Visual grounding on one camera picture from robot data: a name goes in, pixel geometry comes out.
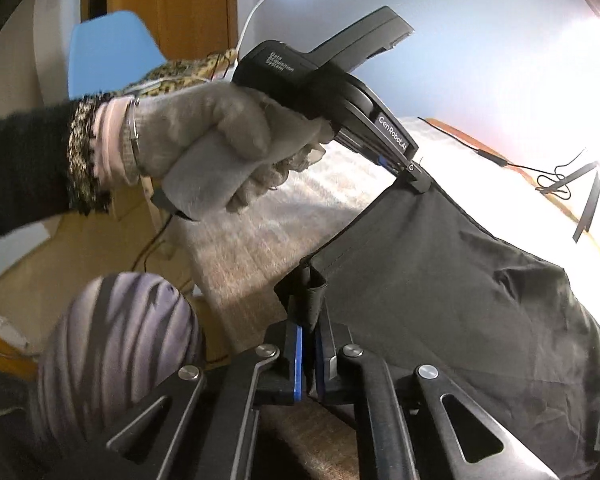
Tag blue chair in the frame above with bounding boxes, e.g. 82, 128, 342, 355
68, 10, 166, 102

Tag wooden door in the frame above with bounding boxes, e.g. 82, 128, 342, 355
80, 0, 239, 63

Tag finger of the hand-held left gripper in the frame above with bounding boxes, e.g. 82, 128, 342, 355
377, 154, 432, 195

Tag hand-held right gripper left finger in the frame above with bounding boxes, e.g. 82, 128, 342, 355
106, 321, 309, 480

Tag thin black cable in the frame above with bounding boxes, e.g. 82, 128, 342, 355
418, 116, 589, 197

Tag person's striped purple leg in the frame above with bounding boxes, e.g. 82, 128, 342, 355
36, 271, 207, 458

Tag black strap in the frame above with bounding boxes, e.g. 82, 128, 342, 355
572, 160, 600, 244

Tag silver bracelet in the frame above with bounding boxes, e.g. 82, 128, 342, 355
128, 96, 143, 177

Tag black pants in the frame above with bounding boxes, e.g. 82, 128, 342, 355
274, 169, 600, 480

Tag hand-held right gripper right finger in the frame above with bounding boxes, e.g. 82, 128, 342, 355
315, 320, 562, 480

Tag person's left forearm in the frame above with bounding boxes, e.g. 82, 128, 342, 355
0, 94, 142, 252

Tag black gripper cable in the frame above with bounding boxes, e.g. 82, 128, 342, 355
129, 211, 182, 275

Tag leopard print cloth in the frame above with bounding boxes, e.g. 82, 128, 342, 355
119, 48, 239, 100

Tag person's left hand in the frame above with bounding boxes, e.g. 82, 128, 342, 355
125, 81, 337, 222

